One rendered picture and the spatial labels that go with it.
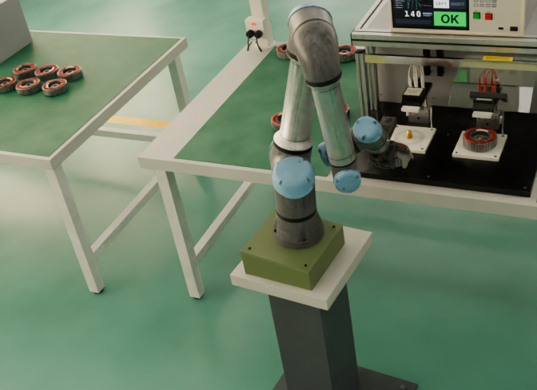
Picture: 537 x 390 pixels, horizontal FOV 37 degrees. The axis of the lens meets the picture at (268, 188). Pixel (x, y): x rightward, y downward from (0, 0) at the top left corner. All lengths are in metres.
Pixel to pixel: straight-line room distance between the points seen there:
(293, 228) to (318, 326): 0.34
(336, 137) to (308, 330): 0.66
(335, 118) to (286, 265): 0.45
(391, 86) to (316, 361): 1.08
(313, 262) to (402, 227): 1.46
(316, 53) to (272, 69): 1.47
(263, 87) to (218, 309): 0.95
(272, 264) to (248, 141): 0.80
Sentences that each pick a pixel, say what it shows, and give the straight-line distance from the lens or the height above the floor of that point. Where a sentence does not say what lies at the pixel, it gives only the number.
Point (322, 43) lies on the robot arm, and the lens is 2.01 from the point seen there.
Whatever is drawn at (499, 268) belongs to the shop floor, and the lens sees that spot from 3.43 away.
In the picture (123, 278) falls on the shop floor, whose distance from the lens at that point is 3.69.
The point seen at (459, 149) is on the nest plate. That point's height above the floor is 0.78.
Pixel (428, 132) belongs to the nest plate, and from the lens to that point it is 2.82.
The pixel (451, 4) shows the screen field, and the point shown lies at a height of 1.22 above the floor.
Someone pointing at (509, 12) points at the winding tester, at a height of 1.20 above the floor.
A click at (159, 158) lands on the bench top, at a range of 2.99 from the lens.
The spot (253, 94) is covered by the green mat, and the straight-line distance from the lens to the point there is 3.28.
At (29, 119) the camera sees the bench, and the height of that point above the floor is 0.75.
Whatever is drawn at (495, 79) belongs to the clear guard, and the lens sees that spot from 2.54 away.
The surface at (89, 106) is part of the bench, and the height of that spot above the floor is 0.75.
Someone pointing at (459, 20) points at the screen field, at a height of 1.16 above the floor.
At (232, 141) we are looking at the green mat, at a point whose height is 0.75.
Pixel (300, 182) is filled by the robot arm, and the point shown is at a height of 1.04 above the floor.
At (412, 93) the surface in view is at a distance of 2.78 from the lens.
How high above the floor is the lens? 2.26
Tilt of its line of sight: 34 degrees down
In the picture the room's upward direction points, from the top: 11 degrees counter-clockwise
